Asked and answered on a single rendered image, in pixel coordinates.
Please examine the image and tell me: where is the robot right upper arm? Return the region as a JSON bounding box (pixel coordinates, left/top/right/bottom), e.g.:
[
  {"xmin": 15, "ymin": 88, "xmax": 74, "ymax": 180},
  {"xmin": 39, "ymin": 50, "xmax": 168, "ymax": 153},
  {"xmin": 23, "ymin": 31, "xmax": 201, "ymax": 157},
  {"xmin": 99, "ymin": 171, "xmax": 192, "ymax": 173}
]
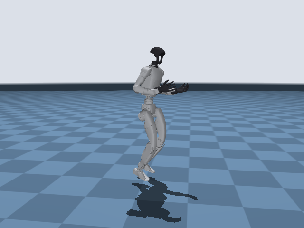
[{"xmin": 133, "ymin": 67, "xmax": 152, "ymax": 94}]

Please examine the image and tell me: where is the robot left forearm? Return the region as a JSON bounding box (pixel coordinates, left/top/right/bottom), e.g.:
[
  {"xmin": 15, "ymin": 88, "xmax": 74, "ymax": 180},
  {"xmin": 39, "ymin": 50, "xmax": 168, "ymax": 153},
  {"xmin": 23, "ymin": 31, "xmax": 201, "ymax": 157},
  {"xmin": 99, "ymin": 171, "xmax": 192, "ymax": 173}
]
[{"xmin": 161, "ymin": 88, "xmax": 175, "ymax": 95}]

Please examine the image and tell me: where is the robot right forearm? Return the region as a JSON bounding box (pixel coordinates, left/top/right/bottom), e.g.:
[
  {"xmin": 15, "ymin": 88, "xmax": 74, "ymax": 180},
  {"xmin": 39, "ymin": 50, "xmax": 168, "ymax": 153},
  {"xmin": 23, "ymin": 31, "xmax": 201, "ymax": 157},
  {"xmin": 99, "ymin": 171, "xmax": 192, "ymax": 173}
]
[{"xmin": 134, "ymin": 85, "xmax": 159, "ymax": 96}]

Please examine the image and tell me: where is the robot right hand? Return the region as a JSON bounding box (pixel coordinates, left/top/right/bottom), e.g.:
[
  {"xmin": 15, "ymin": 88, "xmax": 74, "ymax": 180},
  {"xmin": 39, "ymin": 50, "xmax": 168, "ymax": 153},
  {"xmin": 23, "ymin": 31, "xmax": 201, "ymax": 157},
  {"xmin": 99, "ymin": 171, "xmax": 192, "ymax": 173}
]
[{"xmin": 154, "ymin": 80, "xmax": 176, "ymax": 94}]

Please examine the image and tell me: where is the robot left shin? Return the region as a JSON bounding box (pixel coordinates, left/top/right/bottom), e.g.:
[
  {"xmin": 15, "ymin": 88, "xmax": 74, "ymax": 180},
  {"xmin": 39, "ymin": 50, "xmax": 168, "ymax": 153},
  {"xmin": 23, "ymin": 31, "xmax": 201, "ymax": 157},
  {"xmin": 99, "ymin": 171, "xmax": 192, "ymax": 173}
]
[{"xmin": 151, "ymin": 145, "xmax": 164, "ymax": 160}]

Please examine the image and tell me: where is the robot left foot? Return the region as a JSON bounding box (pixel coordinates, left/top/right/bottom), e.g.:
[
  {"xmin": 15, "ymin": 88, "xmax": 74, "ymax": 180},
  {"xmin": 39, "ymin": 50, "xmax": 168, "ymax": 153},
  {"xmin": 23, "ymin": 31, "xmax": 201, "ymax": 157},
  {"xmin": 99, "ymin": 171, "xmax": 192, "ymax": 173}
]
[{"xmin": 138, "ymin": 162, "xmax": 155, "ymax": 173}]

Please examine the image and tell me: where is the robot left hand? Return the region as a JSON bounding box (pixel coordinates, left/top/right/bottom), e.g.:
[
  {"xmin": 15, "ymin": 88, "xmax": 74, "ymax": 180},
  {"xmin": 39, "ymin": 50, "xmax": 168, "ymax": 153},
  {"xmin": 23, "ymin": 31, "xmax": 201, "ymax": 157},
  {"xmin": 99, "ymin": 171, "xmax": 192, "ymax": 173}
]
[{"xmin": 171, "ymin": 83, "xmax": 189, "ymax": 94}]

